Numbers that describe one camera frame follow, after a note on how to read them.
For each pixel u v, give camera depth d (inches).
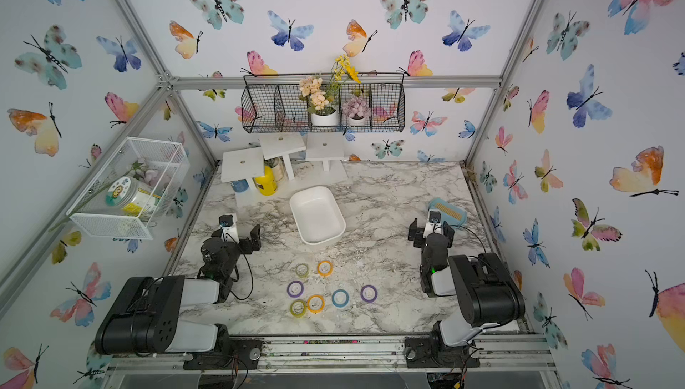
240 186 41.3
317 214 41.2
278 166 42.3
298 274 34.9
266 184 40.1
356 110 34.1
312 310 32.3
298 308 32.3
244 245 31.6
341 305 32.4
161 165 31.8
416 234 32.6
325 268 35.5
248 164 39.6
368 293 33.3
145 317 17.5
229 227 30.4
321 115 35.8
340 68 32.5
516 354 29.5
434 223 30.3
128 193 24.6
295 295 33.2
